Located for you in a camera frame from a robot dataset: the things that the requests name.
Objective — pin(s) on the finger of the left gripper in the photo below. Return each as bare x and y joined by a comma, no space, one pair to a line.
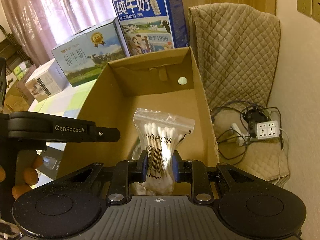
105,134

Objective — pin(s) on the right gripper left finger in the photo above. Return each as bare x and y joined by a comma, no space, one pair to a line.
72,204

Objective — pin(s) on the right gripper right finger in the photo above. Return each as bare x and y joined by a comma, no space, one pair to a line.
243,203

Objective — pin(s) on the cotton swab bag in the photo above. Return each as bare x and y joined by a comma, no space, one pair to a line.
160,134

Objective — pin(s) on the left hand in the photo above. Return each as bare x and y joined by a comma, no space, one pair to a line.
26,167

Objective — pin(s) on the brown paper bag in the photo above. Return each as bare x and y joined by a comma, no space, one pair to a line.
18,98

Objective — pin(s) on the black product box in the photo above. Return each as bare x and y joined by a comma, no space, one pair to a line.
51,161

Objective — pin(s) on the checkered bed sheet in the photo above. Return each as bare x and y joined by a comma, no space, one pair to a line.
67,103

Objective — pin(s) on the white grey small box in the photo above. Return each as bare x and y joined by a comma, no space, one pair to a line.
46,81

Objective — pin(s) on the green tissue packs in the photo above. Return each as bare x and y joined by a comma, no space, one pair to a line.
22,69

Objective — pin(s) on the light blue milk carton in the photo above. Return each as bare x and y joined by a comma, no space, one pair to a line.
83,56

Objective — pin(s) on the black folding cart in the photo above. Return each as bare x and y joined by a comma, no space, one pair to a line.
12,51

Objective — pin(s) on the white multi socket adapter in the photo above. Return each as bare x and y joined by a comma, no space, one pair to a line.
267,130

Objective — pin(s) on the brown cardboard box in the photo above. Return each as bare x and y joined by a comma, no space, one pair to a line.
157,102

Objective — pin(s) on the pink curtain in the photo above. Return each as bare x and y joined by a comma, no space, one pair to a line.
40,25

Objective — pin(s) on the dark blue milk carton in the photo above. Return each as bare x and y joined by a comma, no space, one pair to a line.
152,25

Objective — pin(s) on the quilted beige chair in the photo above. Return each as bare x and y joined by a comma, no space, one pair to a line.
236,48

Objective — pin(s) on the beige wall socket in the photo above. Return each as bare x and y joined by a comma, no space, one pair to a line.
304,7
316,10

